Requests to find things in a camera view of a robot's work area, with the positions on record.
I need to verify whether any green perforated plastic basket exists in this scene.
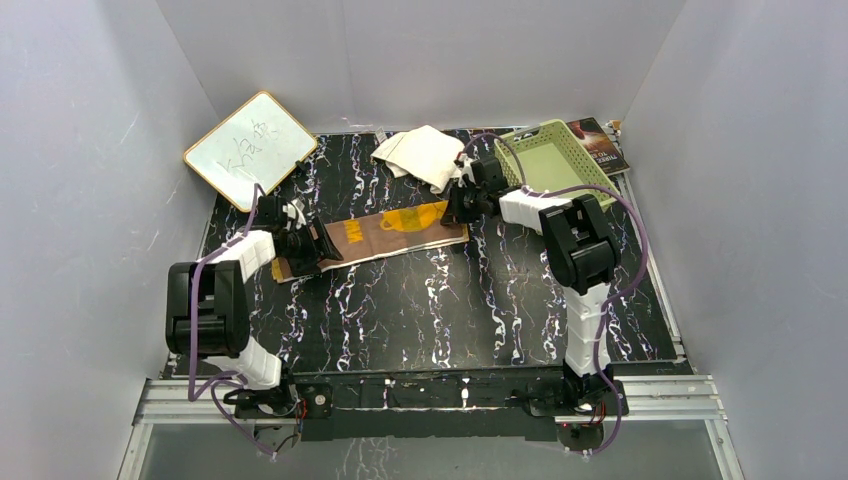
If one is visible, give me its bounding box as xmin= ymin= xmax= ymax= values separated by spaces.
xmin=494 ymin=119 xmax=617 ymax=192

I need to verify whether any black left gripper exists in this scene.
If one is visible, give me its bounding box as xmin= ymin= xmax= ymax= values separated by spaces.
xmin=281 ymin=218 xmax=341 ymax=277

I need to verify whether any yellow brown bear towel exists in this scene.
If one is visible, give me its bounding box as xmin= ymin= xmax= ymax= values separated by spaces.
xmin=271 ymin=201 xmax=469 ymax=283

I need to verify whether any dark book with red cover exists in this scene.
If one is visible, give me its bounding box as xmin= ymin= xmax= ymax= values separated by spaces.
xmin=566 ymin=117 xmax=630 ymax=176

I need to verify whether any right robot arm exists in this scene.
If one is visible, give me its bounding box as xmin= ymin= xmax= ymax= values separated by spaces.
xmin=441 ymin=153 xmax=620 ymax=414

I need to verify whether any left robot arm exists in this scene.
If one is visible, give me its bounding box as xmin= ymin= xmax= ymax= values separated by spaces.
xmin=165 ymin=196 xmax=342 ymax=416

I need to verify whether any white board with wooden frame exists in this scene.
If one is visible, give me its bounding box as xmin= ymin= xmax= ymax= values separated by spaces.
xmin=183 ymin=91 xmax=317 ymax=213

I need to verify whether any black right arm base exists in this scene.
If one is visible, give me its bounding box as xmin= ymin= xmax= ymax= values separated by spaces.
xmin=523 ymin=375 xmax=629 ymax=456

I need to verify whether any crumpled white cloth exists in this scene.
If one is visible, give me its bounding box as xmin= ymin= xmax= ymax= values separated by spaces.
xmin=371 ymin=125 xmax=464 ymax=194

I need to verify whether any aluminium front rail frame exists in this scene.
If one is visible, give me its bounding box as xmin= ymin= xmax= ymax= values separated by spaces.
xmin=119 ymin=367 xmax=743 ymax=479

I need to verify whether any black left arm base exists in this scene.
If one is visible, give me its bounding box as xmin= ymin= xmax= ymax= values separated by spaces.
xmin=222 ymin=379 xmax=334 ymax=439

